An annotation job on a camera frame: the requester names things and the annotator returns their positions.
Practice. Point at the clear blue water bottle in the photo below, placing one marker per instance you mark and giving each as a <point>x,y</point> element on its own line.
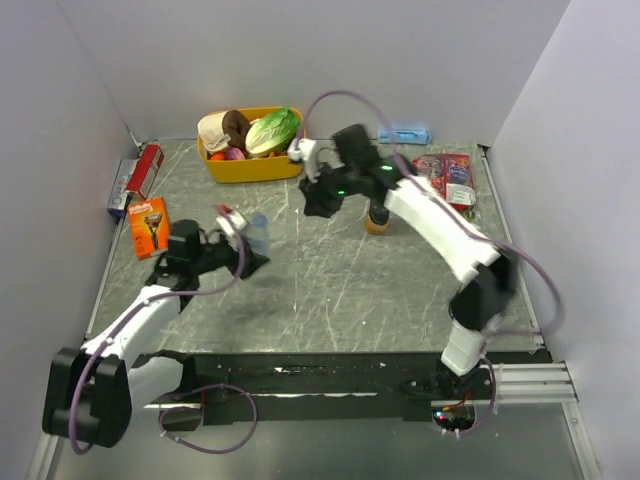
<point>258,234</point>

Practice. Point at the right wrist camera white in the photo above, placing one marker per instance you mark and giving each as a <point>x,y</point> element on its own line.
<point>306,153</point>

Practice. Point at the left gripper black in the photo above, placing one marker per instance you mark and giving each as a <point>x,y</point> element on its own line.
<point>252,263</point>

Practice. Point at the plush cabbage toy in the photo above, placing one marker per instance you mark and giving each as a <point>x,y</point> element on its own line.
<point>272,132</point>

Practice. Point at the brown beige plush toy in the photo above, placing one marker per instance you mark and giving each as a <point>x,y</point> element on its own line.
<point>223,130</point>

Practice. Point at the red box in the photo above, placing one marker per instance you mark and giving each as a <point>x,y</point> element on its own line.
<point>145,172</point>

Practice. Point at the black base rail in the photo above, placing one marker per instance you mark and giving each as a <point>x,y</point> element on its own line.
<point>412,386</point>

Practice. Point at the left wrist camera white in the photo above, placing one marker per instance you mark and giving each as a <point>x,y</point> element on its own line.
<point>231,222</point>

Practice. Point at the orange razor box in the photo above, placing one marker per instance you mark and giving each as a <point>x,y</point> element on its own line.
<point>150,227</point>

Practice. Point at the red snack bag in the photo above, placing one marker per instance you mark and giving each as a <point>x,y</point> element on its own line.
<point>451,176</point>

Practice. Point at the blue tissue pack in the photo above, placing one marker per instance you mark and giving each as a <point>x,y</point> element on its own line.
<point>404,136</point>

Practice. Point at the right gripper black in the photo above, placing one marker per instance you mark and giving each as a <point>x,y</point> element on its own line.
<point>316,202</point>

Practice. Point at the aluminium frame rail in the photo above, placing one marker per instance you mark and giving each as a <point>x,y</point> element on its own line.
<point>534,384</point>

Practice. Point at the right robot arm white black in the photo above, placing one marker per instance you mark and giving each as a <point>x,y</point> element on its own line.
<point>485,271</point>

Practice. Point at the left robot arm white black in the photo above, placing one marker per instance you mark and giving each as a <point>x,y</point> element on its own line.
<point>93,391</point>

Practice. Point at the yellow plastic basket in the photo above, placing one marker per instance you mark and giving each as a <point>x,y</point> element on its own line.
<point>270,168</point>

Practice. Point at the orange drink bottle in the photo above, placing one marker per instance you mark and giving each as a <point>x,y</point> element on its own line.
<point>377,219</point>

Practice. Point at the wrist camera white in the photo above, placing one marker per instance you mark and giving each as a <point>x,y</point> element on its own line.
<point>306,153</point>
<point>231,222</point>

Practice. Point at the purple grey box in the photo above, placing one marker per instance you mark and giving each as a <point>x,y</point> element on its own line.
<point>119,196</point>

